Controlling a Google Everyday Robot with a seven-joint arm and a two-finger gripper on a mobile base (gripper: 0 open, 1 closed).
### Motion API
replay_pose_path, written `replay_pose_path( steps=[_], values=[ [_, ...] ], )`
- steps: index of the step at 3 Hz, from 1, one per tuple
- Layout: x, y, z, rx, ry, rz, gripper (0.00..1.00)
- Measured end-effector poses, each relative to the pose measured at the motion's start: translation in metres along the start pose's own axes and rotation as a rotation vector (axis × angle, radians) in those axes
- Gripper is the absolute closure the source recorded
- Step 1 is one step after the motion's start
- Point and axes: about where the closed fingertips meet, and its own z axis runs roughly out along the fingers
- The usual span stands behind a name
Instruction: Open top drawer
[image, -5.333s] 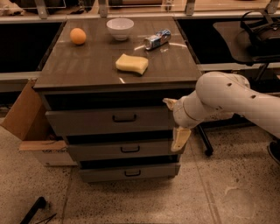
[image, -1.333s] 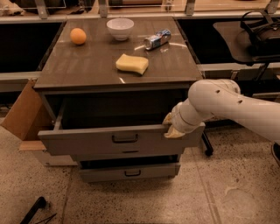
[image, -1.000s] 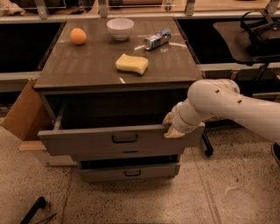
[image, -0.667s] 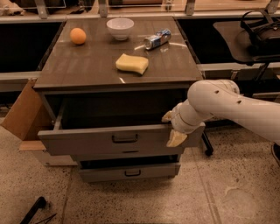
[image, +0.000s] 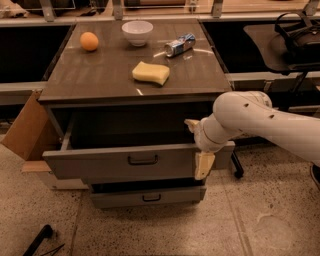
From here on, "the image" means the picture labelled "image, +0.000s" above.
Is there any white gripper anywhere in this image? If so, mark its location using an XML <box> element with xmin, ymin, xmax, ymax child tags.
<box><xmin>184</xmin><ymin>114</ymin><xmax>242</xmax><ymax>180</ymax></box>

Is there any grey top drawer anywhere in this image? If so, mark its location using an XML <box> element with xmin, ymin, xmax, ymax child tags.
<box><xmin>41</xmin><ymin>113</ymin><xmax>236</xmax><ymax>185</ymax></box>

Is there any grey drawer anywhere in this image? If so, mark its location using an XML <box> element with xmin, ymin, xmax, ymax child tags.
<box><xmin>41</xmin><ymin>113</ymin><xmax>236</xmax><ymax>185</ymax></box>
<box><xmin>90</xmin><ymin>186</ymin><xmax>206</xmax><ymax>209</ymax></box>

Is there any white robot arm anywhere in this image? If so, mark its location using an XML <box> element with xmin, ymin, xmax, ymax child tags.
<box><xmin>185</xmin><ymin>91</ymin><xmax>320</xmax><ymax>183</ymax></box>

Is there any grey drawer cabinet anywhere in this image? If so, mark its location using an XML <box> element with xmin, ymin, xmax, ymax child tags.
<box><xmin>39</xmin><ymin>20</ymin><xmax>230</xmax><ymax>194</ymax></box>

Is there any grey bottom drawer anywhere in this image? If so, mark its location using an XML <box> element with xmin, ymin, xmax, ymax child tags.
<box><xmin>90</xmin><ymin>186</ymin><xmax>206</xmax><ymax>209</ymax></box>

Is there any black table leg with caster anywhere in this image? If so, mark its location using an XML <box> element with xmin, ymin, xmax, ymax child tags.
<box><xmin>231</xmin><ymin>136</ymin><xmax>273</xmax><ymax>179</ymax></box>

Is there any yellow sponge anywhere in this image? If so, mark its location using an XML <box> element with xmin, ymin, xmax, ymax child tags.
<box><xmin>132</xmin><ymin>61</ymin><xmax>170</xmax><ymax>86</ymax></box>

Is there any black office chair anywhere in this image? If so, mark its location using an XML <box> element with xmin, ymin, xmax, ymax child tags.
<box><xmin>244</xmin><ymin>24</ymin><xmax>320</xmax><ymax>93</ymax></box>

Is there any white bowl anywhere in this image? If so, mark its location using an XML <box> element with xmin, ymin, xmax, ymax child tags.
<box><xmin>122</xmin><ymin>20</ymin><xmax>153</xmax><ymax>47</ymax></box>

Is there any black headset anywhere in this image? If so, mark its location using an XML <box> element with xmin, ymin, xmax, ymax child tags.
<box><xmin>274</xmin><ymin>11</ymin><xmax>320</xmax><ymax>64</ymax></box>

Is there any orange fruit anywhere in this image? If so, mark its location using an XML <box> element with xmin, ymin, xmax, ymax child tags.
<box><xmin>80</xmin><ymin>32</ymin><xmax>99</xmax><ymax>51</ymax></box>

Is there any brown cardboard box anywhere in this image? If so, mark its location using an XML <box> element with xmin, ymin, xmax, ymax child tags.
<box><xmin>0</xmin><ymin>90</ymin><xmax>88</xmax><ymax>191</ymax></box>

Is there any black tool on floor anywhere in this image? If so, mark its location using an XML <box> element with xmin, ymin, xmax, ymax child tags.
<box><xmin>23</xmin><ymin>224</ymin><xmax>64</xmax><ymax>256</ymax></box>

